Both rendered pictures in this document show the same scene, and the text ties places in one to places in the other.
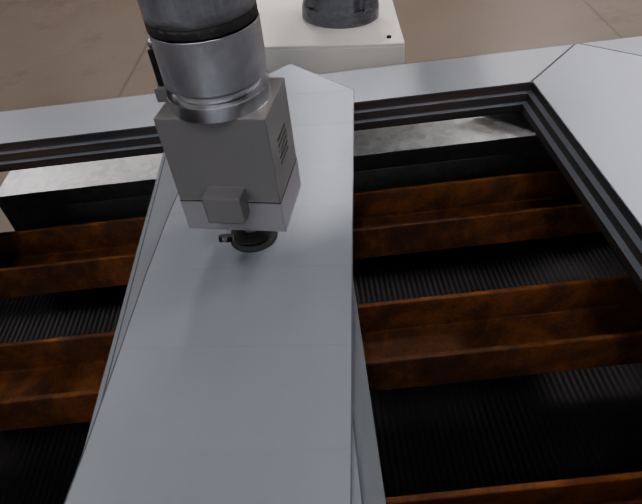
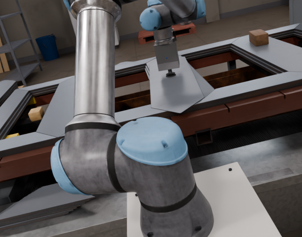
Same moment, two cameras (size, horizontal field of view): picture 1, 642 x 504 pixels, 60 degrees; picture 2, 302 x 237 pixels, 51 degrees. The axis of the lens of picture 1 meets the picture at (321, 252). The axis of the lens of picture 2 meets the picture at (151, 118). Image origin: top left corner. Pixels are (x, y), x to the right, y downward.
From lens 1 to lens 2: 1.64 m
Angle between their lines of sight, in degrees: 113
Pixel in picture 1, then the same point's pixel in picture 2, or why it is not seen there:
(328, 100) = (160, 103)
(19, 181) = not seen: outside the picture
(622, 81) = (60, 122)
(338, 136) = (154, 94)
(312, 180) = (160, 84)
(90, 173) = (300, 138)
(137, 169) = (275, 144)
